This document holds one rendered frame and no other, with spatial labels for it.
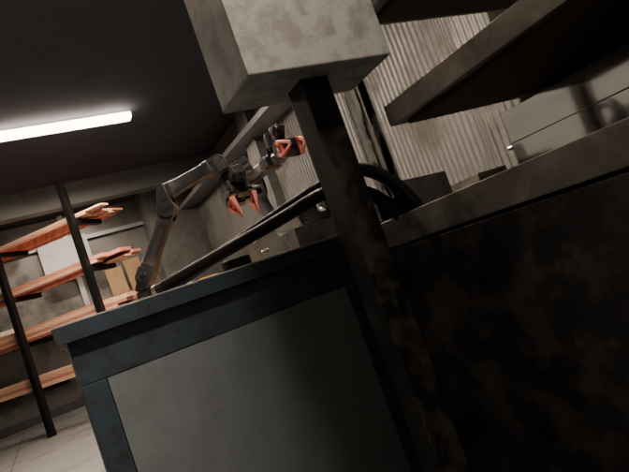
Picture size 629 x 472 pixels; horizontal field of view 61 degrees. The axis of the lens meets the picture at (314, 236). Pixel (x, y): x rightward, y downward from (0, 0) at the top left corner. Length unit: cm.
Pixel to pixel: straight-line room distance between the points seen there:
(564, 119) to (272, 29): 75
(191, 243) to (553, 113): 771
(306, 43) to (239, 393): 74
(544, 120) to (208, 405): 104
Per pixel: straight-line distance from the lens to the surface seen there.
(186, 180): 205
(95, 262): 610
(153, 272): 204
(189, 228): 883
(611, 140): 82
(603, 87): 137
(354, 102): 130
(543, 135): 147
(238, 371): 125
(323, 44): 101
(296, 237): 145
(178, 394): 122
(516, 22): 102
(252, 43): 96
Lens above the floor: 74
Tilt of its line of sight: 3 degrees up
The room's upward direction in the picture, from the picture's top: 20 degrees counter-clockwise
